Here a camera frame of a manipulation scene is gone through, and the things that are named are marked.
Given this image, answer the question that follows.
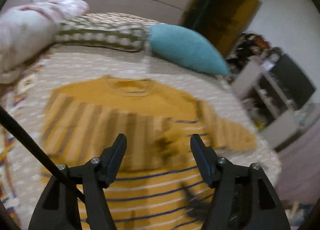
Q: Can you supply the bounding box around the yellow striped knit sweater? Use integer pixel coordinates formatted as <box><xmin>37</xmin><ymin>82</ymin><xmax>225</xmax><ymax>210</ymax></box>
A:
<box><xmin>41</xmin><ymin>75</ymin><xmax>257</xmax><ymax>229</ymax></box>

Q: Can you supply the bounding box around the colourful geometric pattern blanket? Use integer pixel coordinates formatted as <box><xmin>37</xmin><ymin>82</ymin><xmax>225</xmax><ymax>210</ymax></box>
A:
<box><xmin>1</xmin><ymin>51</ymin><xmax>52</xmax><ymax>229</ymax></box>

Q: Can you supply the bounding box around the white shelf unit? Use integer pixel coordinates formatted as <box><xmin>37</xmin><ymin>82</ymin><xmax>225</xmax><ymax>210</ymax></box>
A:
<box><xmin>232</xmin><ymin>60</ymin><xmax>311</xmax><ymax>149</ymax></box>

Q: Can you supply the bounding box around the black television screen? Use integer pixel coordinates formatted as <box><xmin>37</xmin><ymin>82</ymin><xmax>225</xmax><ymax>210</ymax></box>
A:
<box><xmin>271</xmin><ymin>54</ymin><xmax>316</xmax><ymax>110</ymax></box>

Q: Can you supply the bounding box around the beige dotted bedspread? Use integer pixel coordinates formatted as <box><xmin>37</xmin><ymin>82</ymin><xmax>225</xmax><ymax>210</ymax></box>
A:
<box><xmin>0</xmin><ymin>12</ymin><xmax>283</xmax><ymax>230</ymax></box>

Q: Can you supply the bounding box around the teal knit cushion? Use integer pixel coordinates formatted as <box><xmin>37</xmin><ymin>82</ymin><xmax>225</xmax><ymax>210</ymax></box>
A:
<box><xmin>149</xmin><ymin>24</ymin><xmax>231</xmax><ymax>77</ymax></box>

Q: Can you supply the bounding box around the pink floral folded duvet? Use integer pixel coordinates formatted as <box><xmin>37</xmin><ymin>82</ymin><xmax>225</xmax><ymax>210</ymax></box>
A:
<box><xmin>1</xmin><ymin>0</ymin><xmax>89</xmax><ymax>84</ymax></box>

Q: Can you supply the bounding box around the olive polka dot pillow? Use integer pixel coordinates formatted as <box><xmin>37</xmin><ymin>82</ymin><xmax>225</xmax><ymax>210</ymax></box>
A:
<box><xmin>54</xmin><ymin>16</ymin><xmax>148</xmax><ymax>52</ymax></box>

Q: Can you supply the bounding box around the dark wooden door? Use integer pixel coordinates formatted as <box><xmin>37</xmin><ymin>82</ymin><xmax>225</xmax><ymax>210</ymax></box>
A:
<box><xmin>181</xmin><ymin>0</ymin><xmax>259</xmax><ymax>58</ymax></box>

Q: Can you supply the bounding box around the black cable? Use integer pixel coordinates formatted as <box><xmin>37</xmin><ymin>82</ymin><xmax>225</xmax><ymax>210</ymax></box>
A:
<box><xmin>0</xmin><ymin>106</ymin><xmax>86</xmax><ymax>204</ymax></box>

